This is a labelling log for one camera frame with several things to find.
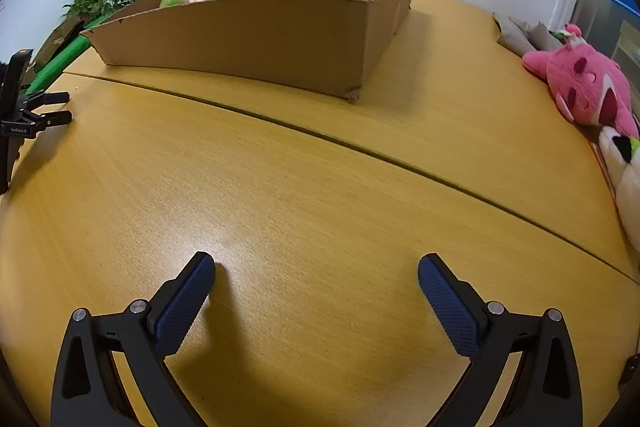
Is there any grey cloth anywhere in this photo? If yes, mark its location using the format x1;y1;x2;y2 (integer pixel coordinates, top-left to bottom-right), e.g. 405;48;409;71
492;12;567;56

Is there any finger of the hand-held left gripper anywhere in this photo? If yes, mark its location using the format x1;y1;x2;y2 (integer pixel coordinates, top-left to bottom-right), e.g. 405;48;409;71
31;110;74;133
22;91;70;110

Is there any small potted green plant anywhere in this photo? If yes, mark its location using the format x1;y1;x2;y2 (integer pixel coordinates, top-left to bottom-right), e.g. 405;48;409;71
60;0;119;21

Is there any pink bear plush toy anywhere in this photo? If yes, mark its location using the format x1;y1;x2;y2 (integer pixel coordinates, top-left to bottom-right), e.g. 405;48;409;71
522;24;640;138

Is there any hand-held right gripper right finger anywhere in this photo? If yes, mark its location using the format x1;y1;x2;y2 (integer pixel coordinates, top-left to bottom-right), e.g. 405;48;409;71
418;253;584;427

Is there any white panda plush toy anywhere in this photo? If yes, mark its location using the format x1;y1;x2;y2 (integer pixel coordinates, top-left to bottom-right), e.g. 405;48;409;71
598;125;640;254

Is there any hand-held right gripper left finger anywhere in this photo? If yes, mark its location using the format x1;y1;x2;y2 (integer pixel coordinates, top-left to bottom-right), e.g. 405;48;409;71
50;251;217;427

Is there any small cardboard box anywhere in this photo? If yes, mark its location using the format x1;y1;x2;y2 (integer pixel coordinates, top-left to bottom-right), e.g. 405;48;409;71
32;14;87;72

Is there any brown cardboard box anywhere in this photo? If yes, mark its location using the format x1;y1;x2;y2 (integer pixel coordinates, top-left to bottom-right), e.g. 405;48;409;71
80;0;418;104

